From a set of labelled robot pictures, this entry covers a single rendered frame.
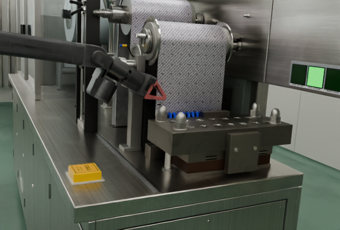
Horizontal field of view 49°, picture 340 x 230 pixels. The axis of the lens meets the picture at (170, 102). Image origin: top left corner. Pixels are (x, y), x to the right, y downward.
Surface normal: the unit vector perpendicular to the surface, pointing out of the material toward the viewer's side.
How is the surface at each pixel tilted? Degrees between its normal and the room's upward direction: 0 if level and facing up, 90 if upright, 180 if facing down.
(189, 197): 90
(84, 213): 90
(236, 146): 90
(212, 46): 90
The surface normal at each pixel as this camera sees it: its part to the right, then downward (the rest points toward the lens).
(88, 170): 0.06, -0.98
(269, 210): 0.43, 0.18
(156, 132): -0.90, 0.03
